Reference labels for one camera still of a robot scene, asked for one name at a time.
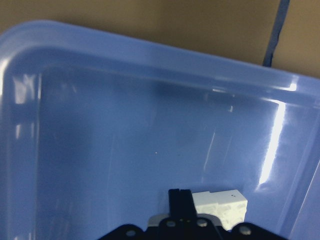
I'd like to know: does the blue plastic tray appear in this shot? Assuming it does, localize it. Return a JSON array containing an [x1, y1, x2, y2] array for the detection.
[[0, 21, 320, 240]]

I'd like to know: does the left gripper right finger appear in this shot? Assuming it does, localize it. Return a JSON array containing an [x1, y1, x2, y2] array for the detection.
[[179, 189, 209, 240]]

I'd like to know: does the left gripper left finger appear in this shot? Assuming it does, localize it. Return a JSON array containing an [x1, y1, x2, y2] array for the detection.
[[159, 189, 181, 240]]

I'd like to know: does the white block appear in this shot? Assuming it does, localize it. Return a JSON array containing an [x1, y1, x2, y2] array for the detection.
[[192, 191, 219, 217], [210, 189, 248, 230]]

